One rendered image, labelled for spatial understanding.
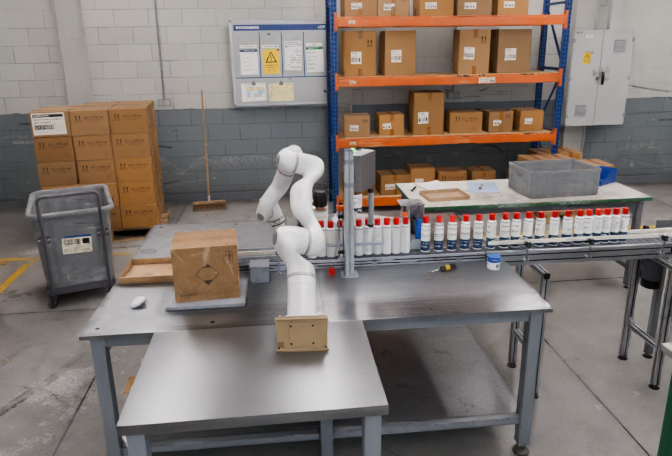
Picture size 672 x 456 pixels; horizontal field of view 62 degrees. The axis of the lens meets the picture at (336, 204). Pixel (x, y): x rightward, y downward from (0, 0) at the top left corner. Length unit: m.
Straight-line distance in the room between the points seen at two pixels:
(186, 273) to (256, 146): 4.82
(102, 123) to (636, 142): 6.92
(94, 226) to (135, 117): 1.61
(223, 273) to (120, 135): 3.56
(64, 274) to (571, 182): 4.05
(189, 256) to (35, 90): 5.42
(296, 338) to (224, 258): 0.59
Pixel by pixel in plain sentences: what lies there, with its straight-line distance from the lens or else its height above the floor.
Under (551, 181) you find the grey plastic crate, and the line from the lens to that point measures 4.68.
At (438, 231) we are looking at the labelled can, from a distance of 3.13.
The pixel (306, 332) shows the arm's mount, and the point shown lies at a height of 0.91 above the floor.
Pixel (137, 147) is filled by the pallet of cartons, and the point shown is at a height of 1.00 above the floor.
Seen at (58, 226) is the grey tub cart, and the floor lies 0.68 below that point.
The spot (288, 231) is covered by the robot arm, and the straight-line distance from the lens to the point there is 2.39.
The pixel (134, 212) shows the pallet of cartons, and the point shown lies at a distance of 6.21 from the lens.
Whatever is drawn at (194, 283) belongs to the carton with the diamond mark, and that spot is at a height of 0.94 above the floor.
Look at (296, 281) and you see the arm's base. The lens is 2.33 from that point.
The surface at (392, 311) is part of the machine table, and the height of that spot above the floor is 0.83.
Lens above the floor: 2.03
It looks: 16 degrees down
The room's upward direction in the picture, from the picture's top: 1 degrees counter-clockwise
